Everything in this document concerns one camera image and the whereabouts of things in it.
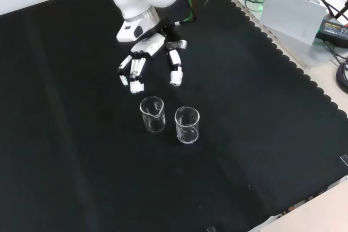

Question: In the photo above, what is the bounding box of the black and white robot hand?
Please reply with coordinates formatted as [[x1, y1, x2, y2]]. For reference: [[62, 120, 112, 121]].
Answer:
[[117, 25, 188, 95]]

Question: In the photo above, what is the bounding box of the clear glass beaker with spout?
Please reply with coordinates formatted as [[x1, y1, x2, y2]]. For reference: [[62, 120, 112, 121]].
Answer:
[[139, 95, 166, 134]]

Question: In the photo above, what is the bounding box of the black scalloped bench cloth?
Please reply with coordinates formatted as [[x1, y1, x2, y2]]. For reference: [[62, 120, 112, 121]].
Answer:
[[0, 0, 348, 232]]

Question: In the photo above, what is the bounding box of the black power adapter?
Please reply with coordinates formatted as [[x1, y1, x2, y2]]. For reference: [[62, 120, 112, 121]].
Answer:
[[315, 17, 348, 41]]

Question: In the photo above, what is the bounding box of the grey metal base plate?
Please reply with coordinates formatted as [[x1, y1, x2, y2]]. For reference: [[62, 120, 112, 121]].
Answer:
[[230, 0, 348, 70]]

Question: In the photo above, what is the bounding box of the black cable bundle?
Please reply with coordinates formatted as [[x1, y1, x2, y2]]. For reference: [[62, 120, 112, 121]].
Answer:
[[335, 60, 348, 94]]

